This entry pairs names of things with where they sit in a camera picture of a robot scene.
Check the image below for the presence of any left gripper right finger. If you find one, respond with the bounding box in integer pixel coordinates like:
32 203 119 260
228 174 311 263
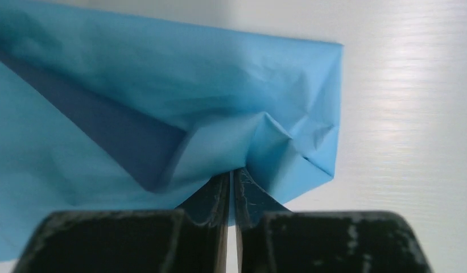
233 168 431 272

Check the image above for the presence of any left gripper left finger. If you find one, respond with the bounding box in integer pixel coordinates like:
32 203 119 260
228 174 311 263
14 173 230 273

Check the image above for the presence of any blue wrapping paper sheet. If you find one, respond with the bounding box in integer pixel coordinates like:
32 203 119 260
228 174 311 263
0 1 343 262

